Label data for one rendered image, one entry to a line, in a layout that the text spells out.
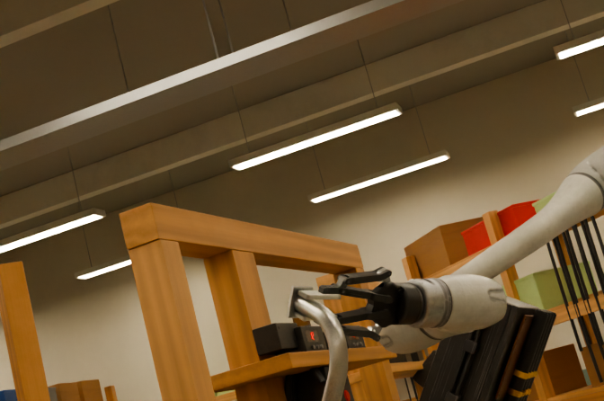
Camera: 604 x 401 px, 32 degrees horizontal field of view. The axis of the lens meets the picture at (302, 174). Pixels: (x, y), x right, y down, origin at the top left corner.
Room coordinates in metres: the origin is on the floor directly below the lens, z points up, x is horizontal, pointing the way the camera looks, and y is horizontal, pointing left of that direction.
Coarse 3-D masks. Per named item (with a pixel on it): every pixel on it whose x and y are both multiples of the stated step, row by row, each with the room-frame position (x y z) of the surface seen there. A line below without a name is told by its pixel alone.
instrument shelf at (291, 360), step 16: (288, 352) 2.65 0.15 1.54; (304, 352) 2.74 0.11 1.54; (320, 352) 2.85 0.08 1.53; (352, 352) 3.09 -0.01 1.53; (368, 352) 3.22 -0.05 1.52; (384, 352) 3.37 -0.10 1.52; (240, 368) 2.69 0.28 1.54; (256, 368) 2.67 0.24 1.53; (272, 368) 2.66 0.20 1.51; (288, 368) 2.65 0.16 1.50; (304, 368) 2.76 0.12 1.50; (352, 368) 3.43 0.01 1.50; (224, 384) 2.70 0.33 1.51; (240, 384) 2.72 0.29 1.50
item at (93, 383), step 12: (60, 384) 8.80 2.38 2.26; (72, 384) 8.98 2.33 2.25; (84, 384) 9.19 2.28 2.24; (96, 384) 9.37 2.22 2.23; (0, 396) 7.92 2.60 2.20; (12, 396) 8.01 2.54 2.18; (60, 396) 8.77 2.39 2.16; (72, 396) 8.94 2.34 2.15; (84, 396) 9.15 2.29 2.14; (96, 396) 9.33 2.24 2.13; (108, 396) 9.47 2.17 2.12
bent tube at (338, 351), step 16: (304, 288) 1.79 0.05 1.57; (304, 304) 1.77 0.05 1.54; (320, 304) 1.76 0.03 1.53; (320, 320) 1.73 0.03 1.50; (336, 320) 1.72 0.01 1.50; (336, 336) 1.71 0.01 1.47; (336, 352) 1.71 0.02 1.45; (336, 368) 1.71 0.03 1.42; (336, 384) 1.72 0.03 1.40; (336, 400) 1.73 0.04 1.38
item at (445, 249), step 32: (448, 224) 6.79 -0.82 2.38; (480, 224) 6.38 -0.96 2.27; (512, 224) 6.09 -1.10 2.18; (576, 224) 6.13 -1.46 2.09; (416, 256) 7.17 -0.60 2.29; (448, 256) 6.76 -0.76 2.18; (512, 288) 6.17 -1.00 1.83; (544, 288) 6.03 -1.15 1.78; (576, 288) 6.13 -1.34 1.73; (544, 352) 6.41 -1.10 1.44; (576, 352) 6.50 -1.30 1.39; (544, 384) 6.18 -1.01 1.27; (576, 384) 6.47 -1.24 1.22
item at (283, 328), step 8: (256, 328) 2.76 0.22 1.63; (264, 328) 2.75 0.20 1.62; (272, 328) 2.74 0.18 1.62; (280, 328) 2.76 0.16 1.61; (288, 328) 2.81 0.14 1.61; (256, 336) 2.76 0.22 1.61; (264, 336) 2.75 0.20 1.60; (272, 336) 2.74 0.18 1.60; (280, 336) 2.75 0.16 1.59; (288, 336) 2.80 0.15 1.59; (256, 344) 2.76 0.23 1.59; (264, 344) 2.75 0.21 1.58; (272, 344) 2.75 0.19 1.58; (280, 344) 2.74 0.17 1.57; (288, 344) 2.78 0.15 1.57; (296, 344) 2.84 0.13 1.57; (264, 352) 2.76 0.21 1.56; (272, 352) 2.78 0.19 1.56; (280, 352) 2.85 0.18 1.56
